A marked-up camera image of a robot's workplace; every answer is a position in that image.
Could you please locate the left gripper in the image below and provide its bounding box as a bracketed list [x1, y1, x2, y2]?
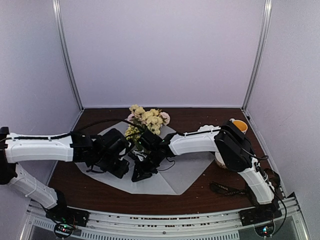
[93, 152, 130, 179]

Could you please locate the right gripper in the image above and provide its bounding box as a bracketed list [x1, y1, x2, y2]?
[133, 149, 163, 181]

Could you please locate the yellow fake flower bunch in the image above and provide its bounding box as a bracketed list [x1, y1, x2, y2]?
[124, 124, 146, 151]

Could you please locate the white wrapping paper sheet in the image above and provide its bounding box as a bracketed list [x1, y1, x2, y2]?
[76, 152, 215, 196]

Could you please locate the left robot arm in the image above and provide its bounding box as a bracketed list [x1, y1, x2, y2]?
[0, 126, 134, 222]

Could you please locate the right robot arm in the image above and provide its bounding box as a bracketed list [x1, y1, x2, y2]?
[131, 121, 279, 221]

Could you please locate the scalloped white dish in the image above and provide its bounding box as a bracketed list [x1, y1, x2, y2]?
[197, 124, 220, 132]

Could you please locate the round white bowl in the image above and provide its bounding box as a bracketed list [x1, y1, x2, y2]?
[214, 152, 227, 169]

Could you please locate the patterned mug yellow inside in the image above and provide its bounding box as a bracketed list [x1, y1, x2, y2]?
[229, 118, 248, 135]

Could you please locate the front aluminium rail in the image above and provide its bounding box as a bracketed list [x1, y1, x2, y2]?
[21, 192, 307, 240]

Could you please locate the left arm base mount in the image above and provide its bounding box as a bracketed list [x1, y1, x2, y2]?
[41, 202, 90, 240]

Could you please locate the black lanyard strap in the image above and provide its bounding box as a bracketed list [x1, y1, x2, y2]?
[209, 168, 281, 207]

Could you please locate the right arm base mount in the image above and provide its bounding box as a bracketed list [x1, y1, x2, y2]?
[239, 203, 282, 239]

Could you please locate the left aluminium frame post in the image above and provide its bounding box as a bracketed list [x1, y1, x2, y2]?
[52, 0, 84, 111]

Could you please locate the aluminium frame post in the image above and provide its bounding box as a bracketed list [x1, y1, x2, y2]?
[52, 0, 84, 111]
[241, 0, 273, 112]

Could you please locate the right aluminium frame post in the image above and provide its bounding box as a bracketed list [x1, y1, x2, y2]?
[241, 0, 273, 112]

